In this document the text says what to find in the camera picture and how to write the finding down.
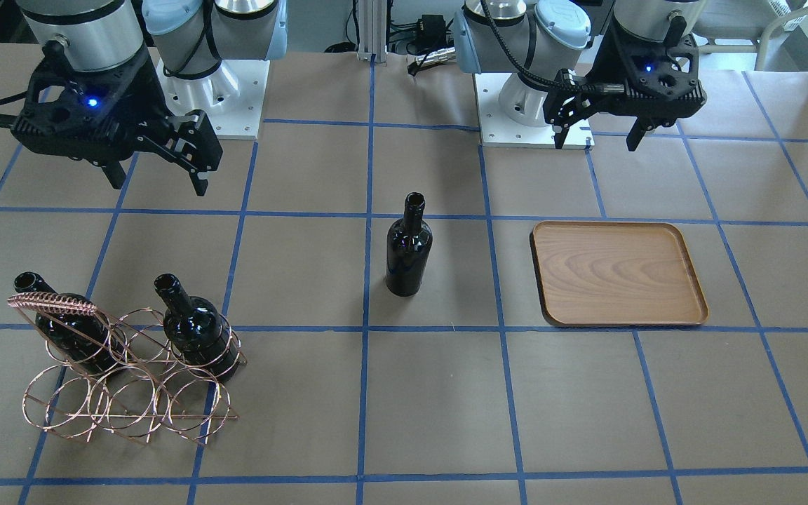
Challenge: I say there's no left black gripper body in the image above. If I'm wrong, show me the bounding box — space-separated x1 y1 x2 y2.
543 25 706 130

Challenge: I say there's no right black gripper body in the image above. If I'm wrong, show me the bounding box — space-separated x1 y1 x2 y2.
11 43 177 166

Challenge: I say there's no dark wine bottle moved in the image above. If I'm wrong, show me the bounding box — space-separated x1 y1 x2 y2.
385 192 433 297

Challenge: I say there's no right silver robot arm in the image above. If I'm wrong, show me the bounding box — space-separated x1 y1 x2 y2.
10 1 288 196

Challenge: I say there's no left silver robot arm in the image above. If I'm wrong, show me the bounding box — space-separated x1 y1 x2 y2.
452 1 708 151

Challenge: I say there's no wooden tray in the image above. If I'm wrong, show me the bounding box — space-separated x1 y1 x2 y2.
530 220 709 327

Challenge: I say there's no dark wine bottle far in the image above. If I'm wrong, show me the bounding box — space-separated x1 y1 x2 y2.
13 272 124 376

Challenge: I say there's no dark wine bottle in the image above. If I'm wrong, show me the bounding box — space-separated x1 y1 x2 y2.
154 273 238 382
13 272 124 376

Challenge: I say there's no dark wine bottle middle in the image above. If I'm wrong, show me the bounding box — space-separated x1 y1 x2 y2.
154 273 238 382

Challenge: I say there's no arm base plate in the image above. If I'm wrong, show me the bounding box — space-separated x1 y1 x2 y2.
156 60 271 140
474 73 557 149

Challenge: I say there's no copper wire bottle basket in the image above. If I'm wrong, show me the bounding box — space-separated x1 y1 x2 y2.
8 292 238 445

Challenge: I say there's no aluminium frame post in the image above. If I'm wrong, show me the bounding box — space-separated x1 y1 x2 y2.
355 0 390 65

